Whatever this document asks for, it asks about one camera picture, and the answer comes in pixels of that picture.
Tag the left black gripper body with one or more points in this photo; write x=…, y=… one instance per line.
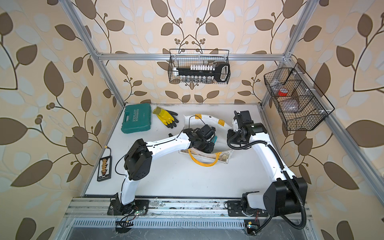
x=206, y=146

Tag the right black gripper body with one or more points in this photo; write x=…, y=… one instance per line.
x=234, y=137

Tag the white canvas pouch yellow handles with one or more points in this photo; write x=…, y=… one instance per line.
x=221, y=153

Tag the teal utility knife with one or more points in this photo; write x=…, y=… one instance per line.
x=214, y=139

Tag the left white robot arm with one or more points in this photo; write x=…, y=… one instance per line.
x=139, y=157

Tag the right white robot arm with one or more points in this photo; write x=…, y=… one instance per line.
x=286, y=193

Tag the yellow and grey work glove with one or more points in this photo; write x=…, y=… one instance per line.
x=167, y=118

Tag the red item in basket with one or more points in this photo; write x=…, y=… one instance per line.
x=283, y=92

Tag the green plastic tool case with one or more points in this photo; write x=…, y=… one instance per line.
x=137, y=118

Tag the socket set in basket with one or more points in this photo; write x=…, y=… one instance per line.
x=208, y=74

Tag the black tray with bits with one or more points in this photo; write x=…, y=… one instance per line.
x=104, y=170

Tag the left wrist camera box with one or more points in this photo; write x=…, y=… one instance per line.
x=208, y=132

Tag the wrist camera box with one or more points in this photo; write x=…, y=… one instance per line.
x=208, y=132
x=242, y=119

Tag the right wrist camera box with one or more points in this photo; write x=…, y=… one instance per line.
x=242, y=119

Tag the right black wire basket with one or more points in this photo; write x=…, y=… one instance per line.
x=305, y=106

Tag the black wire basket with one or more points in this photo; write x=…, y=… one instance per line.
x=305, y=106
x=187, y=57

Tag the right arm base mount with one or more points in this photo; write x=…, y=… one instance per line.
x=241, y=208

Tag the back black wire basket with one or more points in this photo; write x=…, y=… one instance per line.
x=187, y=57

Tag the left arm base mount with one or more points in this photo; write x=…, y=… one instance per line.
x=129, y=207

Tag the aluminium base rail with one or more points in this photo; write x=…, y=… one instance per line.
x=164, y=208

